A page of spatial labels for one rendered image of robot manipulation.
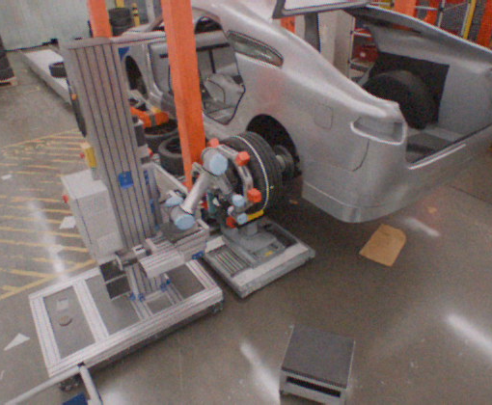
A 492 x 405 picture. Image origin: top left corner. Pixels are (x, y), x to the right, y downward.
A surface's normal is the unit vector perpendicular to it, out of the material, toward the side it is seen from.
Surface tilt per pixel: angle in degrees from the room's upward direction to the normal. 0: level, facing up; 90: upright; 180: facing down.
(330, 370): 0
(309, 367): 0
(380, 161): 89
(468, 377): 0
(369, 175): 90
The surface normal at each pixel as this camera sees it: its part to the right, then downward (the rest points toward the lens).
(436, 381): -0.04, -0.83
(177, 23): 0.59, 0.43
